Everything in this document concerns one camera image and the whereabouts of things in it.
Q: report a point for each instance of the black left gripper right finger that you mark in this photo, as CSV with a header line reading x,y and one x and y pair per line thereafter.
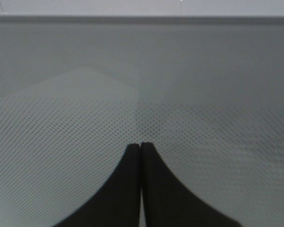
x,y
168,203

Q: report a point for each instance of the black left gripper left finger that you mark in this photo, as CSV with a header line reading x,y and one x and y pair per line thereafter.
x,y
117,202

